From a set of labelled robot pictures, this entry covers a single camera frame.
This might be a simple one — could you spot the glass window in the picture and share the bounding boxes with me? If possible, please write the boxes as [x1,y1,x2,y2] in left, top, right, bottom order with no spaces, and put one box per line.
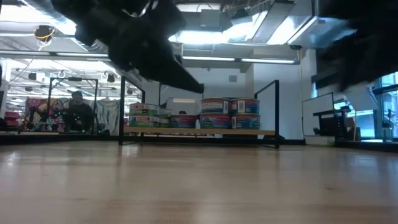
[371,72,398,138]

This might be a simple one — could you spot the long linear ceiling light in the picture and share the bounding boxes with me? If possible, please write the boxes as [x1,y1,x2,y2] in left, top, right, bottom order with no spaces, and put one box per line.
[0,51,301,65]

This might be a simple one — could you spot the black equipment cart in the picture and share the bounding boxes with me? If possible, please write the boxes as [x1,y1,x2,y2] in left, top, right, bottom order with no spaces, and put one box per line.
[312,105,354,139]

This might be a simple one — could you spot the white whiteboard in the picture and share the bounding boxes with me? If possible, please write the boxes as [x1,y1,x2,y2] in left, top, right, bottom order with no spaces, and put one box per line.
[301,92,335,137]

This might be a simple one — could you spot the white angled panel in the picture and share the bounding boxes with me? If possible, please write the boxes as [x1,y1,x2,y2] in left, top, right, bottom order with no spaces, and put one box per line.
[343,90,379,112]

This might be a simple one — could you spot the black-framed wooden shelf rack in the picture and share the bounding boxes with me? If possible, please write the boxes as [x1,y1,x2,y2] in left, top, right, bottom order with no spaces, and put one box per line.
[118,76,284,149]

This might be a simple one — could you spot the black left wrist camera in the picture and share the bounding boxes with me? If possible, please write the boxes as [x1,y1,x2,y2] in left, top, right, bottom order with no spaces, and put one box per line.
[146,0,187,35]

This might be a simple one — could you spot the red storage bin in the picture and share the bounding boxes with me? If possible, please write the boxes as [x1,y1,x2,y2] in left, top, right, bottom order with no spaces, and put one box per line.
[3,111,23,127]

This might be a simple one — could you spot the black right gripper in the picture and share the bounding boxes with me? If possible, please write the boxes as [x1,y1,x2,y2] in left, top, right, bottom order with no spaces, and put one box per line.
[320,40,398,82]

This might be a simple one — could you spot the grey ceiling box unit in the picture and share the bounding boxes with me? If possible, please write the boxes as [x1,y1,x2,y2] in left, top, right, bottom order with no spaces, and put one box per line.
[200,8,225,30]

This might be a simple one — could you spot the pale hanging cloth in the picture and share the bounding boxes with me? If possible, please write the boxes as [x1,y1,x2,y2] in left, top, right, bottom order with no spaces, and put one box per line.
[96,98,121,135]

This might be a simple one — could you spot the colourful patterned quilt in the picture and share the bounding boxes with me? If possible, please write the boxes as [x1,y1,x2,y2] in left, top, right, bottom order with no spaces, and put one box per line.
[24,98,71,131]

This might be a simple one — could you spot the black table frame rails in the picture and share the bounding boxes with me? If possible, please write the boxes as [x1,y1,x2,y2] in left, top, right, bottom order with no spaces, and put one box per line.
[0,132,398,154]

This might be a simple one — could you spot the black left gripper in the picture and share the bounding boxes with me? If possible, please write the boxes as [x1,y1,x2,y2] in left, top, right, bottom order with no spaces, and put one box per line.
[108,24,205,94]

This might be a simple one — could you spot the black dome with yellow cable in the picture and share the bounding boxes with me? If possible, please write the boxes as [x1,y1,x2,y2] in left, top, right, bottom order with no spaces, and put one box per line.
[33,24,57,44]

